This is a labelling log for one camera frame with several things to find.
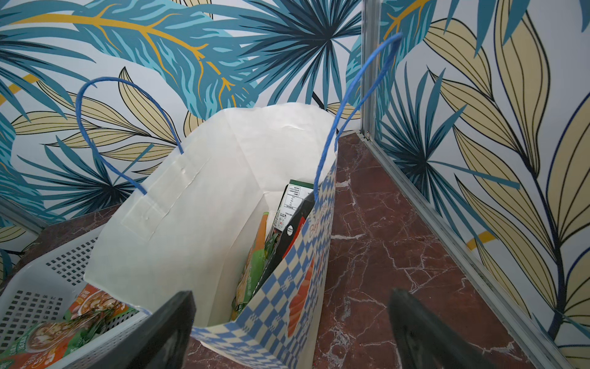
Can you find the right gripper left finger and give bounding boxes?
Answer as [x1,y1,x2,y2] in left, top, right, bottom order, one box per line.
[85,290,197,369]

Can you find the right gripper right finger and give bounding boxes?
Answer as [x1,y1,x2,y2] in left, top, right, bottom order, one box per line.
[388,289,494,368]

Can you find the grey plastic basket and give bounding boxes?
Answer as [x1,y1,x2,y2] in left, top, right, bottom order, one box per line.
[1,227,147,368]

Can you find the white blue checkered paper bag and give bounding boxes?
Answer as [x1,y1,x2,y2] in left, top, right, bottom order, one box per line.
[75,31,404,369]

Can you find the green orange soup packet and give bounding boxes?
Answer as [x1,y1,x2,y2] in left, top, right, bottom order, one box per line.
[230,212,279,321]

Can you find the large dark seasoning packet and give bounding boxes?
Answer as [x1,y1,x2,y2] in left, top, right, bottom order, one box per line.
[254,180,315,292]

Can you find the green orange condiment packet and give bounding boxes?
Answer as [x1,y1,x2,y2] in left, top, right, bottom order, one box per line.
[1,284,136,368]

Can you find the right aluminium corner post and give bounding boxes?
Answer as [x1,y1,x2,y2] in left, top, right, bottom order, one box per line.
[361,0,383,139]

